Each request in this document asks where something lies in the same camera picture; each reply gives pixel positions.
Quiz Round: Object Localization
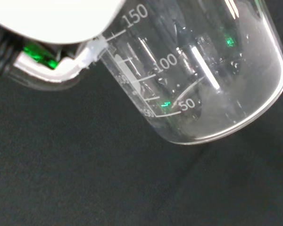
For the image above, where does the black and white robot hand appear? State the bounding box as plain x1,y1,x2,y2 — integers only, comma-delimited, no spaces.
0,0,126,92

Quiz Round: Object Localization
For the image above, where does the black bench cloth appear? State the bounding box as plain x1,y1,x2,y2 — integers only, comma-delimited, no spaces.
0,0,283,226

